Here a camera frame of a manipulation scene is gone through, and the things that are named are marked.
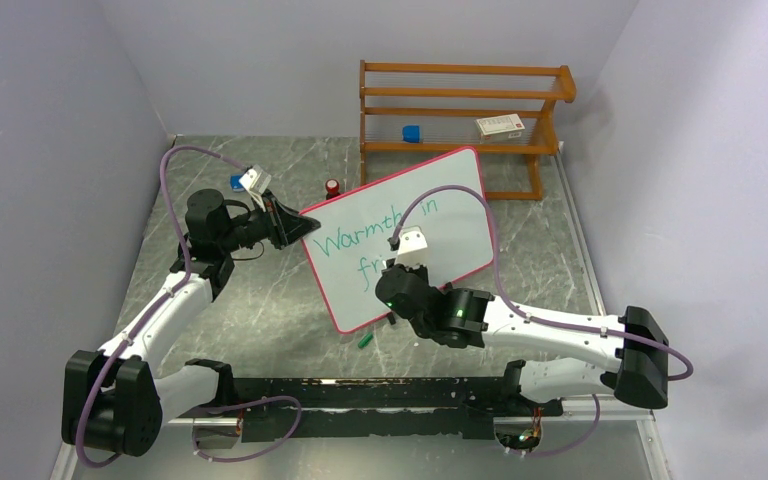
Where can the blue object on rack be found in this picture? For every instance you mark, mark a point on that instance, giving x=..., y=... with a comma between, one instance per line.
x=411, y=134

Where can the white red box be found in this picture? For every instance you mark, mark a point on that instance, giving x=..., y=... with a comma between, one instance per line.
x=501, y=127

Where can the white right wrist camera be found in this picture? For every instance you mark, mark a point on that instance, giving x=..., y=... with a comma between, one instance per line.
x=412, y=251

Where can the aluminium frame rail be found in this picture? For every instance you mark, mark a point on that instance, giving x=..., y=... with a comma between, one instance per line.
x=582, y=408

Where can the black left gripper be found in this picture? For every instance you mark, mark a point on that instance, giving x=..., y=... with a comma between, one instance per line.
x=284, y=225

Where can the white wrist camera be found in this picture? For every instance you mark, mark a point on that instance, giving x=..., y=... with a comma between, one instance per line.
x=412, y=251
x=255, y=180

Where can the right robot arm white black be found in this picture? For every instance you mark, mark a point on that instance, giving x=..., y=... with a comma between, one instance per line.
x=622, y=355

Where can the green marker cap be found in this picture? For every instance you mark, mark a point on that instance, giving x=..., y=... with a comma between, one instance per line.
x=365, y=340

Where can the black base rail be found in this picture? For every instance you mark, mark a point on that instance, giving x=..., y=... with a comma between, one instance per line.
x=466, y=407

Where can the orange wooden rack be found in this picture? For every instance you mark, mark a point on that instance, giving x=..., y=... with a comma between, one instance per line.
x=446, y=99

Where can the blue eraser block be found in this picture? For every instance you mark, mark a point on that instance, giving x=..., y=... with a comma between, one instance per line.
x=236, y=184

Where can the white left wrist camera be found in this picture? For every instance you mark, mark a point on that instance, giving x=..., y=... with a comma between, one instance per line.
x=255, y=180

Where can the pink-framed whiteboard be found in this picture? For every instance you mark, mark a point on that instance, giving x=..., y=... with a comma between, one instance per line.
x=346, y=253

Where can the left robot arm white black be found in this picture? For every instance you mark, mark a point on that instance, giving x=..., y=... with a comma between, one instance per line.
x=112, y=399

